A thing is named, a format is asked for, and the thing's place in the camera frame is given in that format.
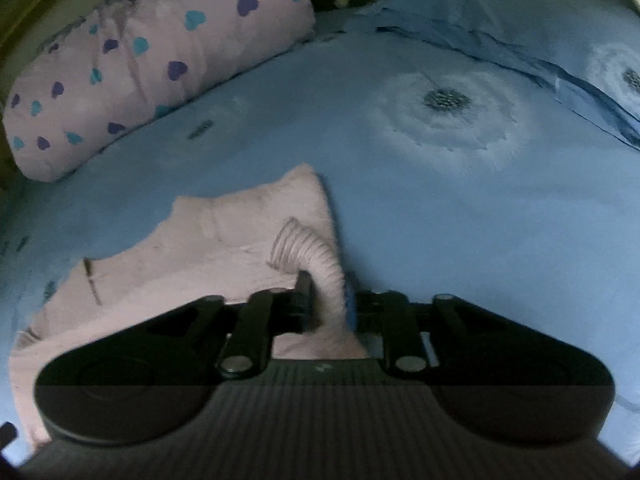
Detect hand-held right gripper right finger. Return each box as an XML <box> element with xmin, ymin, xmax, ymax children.
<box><xmin>349</xmin><ymin>288</ymin><xmax>506</xmax><ymax>375</ymax></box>

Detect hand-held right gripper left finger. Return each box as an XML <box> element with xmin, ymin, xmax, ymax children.
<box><xmin>144</xmin><ymin>270</ymin><xmax>318</xmax><ymax>379</ymax></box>

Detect pink knit cardigan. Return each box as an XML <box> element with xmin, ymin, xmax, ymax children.
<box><xmin>9</xmin><ymin>162</ymin><xmax>372</xmax><ymax>453</ymax></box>

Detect blue dandelion-print bed sheet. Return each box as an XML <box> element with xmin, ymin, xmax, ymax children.
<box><xmin>0</xmin><ymin>25</ymin><xmax>640</xmax><ymax>461</ymax></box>

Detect pink heart-patterned pillow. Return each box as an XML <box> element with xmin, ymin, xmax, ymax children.
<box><xmin>2</xmin><ymin>0</ymin><xmax>317</xmax><ymax>184</ymax></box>

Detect blue flower-patterned pillow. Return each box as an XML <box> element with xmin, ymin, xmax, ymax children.
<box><xmin>344</xmin><ymin>0</ymin><xmax>640</xmax><ymax>152</ymax></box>

